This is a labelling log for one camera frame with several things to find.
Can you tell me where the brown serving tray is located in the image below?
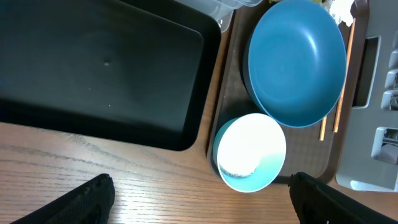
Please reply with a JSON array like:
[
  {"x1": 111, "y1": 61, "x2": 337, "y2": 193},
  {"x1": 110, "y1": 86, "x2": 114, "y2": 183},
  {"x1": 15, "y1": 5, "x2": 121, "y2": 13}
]
[{"x1": 206, "y1": 0, "x2": 370, "y2": 184}]

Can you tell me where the clear plastic bin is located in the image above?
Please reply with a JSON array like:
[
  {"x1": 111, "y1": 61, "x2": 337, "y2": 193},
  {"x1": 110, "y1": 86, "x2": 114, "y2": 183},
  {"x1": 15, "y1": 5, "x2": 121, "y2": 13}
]
[{"x1": 176, "y1": 0, "x2": 262, "y2": 32}]

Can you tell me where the light blue rice bowl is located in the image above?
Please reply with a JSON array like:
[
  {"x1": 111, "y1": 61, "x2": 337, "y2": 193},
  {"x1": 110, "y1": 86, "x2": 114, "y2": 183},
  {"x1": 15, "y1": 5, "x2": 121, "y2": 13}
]
[{"x1": 212, "y1": 113, "x2": 287, "y2": 193}]

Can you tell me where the wooden chopstick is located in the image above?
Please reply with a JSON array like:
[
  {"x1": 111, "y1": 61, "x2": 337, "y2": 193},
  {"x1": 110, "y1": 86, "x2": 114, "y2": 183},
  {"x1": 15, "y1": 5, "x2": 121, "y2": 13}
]
[
  {"x1": 318, "y1": 116, "x2": 327, "y2": 141},
  {"x1": 333, "y1": 18, "x2": 356, "y2": 133}
]

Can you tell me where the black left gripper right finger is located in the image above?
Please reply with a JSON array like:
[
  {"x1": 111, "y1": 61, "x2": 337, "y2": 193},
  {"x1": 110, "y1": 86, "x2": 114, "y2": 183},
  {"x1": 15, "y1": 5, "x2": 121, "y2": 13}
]
[{"x1": 288, "y1": 172, "x2": 397, "y2": 224}]

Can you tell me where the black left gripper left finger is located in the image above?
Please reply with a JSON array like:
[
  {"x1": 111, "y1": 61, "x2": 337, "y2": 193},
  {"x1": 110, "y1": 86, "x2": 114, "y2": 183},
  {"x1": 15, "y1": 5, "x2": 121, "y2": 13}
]
[{"x1": 12, "y1": 174, "x2": 115, "y2": 224}]

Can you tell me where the blue plate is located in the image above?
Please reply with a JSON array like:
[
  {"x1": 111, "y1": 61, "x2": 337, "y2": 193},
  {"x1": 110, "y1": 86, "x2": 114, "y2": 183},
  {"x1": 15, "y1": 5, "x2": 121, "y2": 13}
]
[{"x1": 243, "y1": 0, "x2": 346, "y2": 128}]

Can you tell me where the crumpled white tissue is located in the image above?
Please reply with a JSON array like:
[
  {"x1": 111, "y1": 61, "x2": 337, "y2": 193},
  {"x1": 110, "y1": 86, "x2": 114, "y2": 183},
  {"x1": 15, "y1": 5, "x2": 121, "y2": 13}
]
[{"x1": 325, "y1": 0, "x2": 354, "y2": 27}]

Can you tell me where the grey dishwasher rack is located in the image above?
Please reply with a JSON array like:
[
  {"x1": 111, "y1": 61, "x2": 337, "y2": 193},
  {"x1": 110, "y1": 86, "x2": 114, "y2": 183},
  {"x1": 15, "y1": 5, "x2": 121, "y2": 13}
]
[{"x1": 336, "y1": 1, "x2": 397, "y2": 192}]

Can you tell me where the black plastic tray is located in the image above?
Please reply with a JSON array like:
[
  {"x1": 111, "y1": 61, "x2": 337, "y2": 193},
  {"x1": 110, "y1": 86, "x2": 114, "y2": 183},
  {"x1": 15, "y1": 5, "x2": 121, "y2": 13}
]
[{"x1": 1, "y1": 0, "x2": 221, "y2": 151}]

